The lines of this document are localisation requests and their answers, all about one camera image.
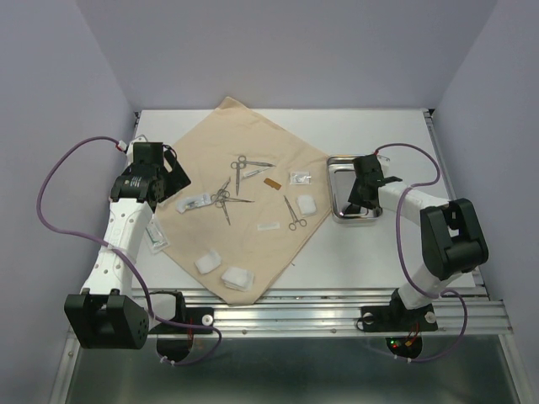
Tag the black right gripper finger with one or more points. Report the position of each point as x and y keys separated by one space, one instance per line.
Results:
x=370 y=197
x=356 y=197

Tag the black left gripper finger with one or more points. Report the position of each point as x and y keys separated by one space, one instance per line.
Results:
x=171 y=187
x=177 y=177

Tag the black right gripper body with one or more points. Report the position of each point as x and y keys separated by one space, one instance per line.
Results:
x=360 y=183

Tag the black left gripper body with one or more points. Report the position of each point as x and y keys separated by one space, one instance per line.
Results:
x=161 y=174

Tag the stainless steel tray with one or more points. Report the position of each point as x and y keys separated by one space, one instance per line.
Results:
x=341 y=178

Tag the scalpel with brown cap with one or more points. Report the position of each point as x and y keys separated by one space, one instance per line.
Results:
x=272 y=183

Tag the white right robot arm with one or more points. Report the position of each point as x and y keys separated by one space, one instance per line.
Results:
x=452 y=240

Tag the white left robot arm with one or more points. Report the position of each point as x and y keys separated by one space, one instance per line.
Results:
x=103 y=314

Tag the straight surgical scissors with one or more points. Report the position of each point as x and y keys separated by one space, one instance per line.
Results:
x=238 y=166

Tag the clear packet black part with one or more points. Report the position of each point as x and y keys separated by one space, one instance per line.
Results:
x=193 y=202

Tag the white gauze pad right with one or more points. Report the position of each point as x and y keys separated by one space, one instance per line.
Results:
x=306 y=204

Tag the hemostat clamp crossing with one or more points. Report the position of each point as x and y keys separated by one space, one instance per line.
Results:
x=225 y=208

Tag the angled steel tweezers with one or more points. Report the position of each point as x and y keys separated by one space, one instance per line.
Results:
x=207 y=201

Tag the green suture packet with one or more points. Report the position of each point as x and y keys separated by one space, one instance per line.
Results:
x=156 y=237

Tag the small clear needle packet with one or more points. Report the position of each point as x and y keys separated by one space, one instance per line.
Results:
x=300 y=178

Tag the fine curved forceps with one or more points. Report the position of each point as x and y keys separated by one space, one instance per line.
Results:
x=268 y=165

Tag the white packet under forceps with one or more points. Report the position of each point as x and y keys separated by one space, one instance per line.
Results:
x=254 y=172

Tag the beige cloth drape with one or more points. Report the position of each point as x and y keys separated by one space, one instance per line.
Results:
x=206 y=153

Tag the white gauze pad left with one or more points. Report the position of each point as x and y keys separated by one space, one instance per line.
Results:
x=208 y=262

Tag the white foil blade packet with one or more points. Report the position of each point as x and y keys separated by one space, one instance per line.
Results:
x=268 y=226

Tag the white gauze pad stack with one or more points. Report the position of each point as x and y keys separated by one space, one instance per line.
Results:
x=238 y=279

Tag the aluminium mounting rail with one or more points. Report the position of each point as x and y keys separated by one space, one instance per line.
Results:
x=324 y=313

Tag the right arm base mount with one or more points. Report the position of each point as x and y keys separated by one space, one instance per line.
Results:
x=401 y=327

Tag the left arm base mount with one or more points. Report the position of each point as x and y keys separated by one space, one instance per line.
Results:
x=178 y=338

